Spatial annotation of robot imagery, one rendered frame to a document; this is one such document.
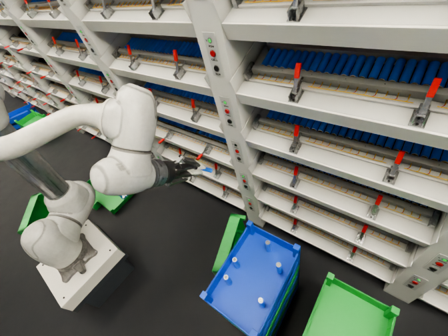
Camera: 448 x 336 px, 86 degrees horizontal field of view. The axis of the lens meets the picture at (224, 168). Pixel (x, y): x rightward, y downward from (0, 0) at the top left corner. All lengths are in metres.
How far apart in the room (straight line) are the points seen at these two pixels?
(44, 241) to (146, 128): 0.77
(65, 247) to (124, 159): 0.73
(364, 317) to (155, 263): 1.04
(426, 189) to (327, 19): 0.47
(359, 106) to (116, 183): 0.60
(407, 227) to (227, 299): 0.61
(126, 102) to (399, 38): 0.56
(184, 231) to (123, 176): 0.94
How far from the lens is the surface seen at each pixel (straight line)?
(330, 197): 0.93
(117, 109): 0.65
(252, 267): 0.91
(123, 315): 1.51
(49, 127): 0.75
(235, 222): 1.23
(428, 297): 1.30
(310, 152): 0.79
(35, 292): 1.93
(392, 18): 0.55
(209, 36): 0.71
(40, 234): 1.26
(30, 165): 1.17
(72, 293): 1.37
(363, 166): 0.77
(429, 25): 0.53
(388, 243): 1.09
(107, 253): 1.35
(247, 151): 0.90
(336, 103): 0.65
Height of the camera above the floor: 1.27
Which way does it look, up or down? 47 degrees down
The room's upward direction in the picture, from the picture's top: 18 degrees counter-clockwise
